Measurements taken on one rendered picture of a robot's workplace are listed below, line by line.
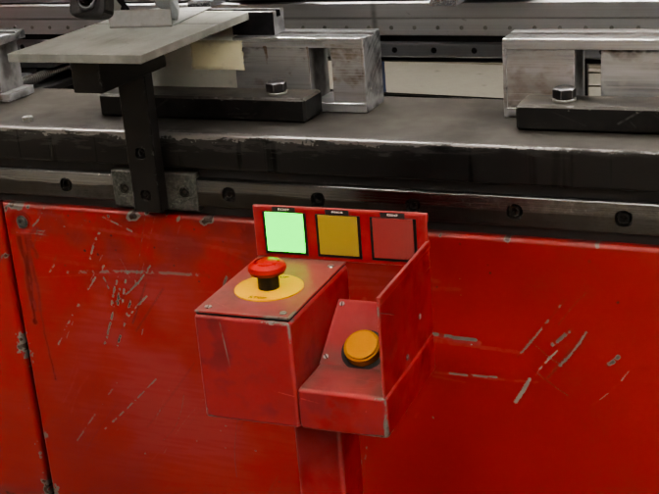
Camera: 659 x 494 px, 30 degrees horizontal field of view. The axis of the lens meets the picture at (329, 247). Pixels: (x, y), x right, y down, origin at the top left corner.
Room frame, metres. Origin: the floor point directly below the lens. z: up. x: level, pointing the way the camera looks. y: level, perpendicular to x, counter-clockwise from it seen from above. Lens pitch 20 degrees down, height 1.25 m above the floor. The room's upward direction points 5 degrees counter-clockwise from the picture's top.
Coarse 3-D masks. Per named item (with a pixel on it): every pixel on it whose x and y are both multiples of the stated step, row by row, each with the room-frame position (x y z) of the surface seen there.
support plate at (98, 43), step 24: (96, 24) 1.58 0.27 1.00; (192, 24) 1.52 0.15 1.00; (216, 24) 1.51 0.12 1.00; (24, 48) 1.44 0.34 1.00; (48, 48) 1.43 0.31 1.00; (72, 48) 1.42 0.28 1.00; (96, 48) 1.40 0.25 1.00; (120, 48) 1.39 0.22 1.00; (144, 48) 1.38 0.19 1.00; (168, 48) 1.39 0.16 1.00
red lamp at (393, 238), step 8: (376, 224) 1.22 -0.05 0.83; (384, 224) 1.21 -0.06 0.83; (392, 224) 1.21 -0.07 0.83; (400, 224) 1.21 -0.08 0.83; (408, 224) 1.20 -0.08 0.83; (376, 232) 1.22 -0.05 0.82; (384, 232) 1.21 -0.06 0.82; (392, 232) 1.21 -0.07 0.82; (400, 232) 1.21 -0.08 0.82; (408, 232) 1.20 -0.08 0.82; (376, 240) 1.22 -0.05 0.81; (384, 240) 1.21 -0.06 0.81; (392, 240) 1.21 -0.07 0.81; (400, 240) 1.21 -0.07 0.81; (408, 240) 1.20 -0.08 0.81; (376, 248) 1.22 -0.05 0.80; (384, 248) 1.21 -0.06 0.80; (392, 248) 1.21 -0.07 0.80; (400, 248) 1.21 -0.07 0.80; (408, 248) 1.20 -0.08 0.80; (376, 256) 1.22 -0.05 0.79; (384, 256) 1.21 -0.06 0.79; (392, 256) 1.21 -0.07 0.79; (400, 256) 1.21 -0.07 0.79; (408, 256) 1.20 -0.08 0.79
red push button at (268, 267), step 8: (256, 264) 1.17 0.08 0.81; (264, 264) 1.17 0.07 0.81; (272, 264) 1.17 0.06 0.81; (280, 264) 1.17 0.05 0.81; (256, 272) 1.16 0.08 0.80; (264, 272) 1.16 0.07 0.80; (272, 272) 1.16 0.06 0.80; (280, 272) 1.16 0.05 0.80; (264, 280) 1.17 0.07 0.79; (272, 280) 1.17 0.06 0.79; (264, 288) 1.17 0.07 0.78; (272, 288) 1.17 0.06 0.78
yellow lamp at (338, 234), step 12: (324, 216) 1.24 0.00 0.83; (336, 216) 1.23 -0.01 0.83; (324, 228) 1.24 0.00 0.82; (336, 228) 1.23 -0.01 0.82; (348, 228) 1.23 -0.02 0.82; (324, 240) 1.24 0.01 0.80; (336, 240) 1.24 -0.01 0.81; (348, 240) 1.23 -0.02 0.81; (324, 252) 1.24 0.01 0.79; (336, 252) 1.24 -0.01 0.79; (348, 252) 1.23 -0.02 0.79
